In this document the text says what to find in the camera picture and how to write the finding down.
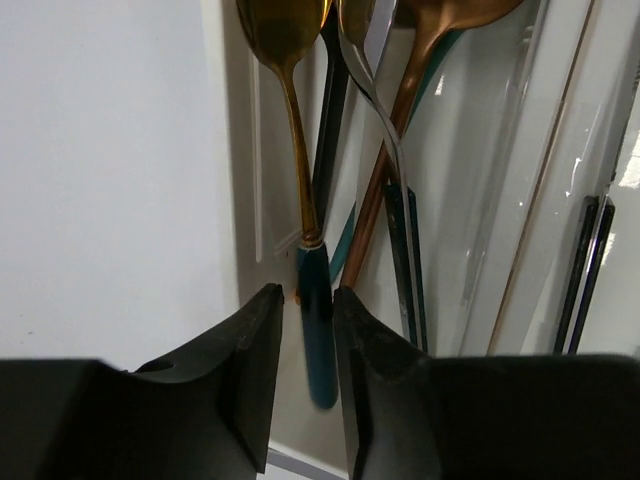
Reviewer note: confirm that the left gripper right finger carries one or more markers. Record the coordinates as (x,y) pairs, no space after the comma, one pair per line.
(385,408)

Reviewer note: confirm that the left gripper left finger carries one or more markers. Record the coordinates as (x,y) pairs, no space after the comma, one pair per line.
(206,406)

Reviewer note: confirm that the dark handled steel knife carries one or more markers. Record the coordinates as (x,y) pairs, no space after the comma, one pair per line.
(594,227)

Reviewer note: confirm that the black plastic spoon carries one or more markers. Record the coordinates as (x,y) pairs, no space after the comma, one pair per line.
(336,82)

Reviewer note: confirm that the gold spoon blue handle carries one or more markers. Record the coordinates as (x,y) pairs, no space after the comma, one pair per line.
(280,34)

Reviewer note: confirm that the copper metal spoon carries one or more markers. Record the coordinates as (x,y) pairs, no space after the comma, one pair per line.
(433,20)

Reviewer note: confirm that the upper white tray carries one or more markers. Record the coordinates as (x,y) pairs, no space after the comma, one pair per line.
(484,118)

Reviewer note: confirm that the white tray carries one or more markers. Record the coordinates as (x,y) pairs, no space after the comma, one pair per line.
(484,118)
(597,50)

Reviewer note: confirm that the lower white tray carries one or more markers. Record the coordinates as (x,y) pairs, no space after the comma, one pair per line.
(597,50)

